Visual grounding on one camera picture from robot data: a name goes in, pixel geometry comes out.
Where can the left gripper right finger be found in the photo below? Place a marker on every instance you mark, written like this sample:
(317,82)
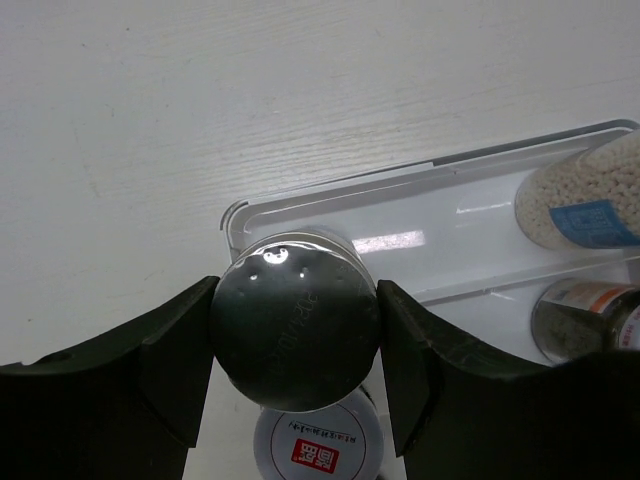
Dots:
(463,409)

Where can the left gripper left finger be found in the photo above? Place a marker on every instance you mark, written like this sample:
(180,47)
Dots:
(126,404)

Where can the white-lid small jar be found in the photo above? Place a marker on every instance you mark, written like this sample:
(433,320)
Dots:
(575,317)
(343,441)

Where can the silver-lid shaker bottle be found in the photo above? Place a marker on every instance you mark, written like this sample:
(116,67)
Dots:
(589,200)
(295,321)

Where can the white plastic organizer tray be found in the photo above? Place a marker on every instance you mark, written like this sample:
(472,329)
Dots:
(445,231)

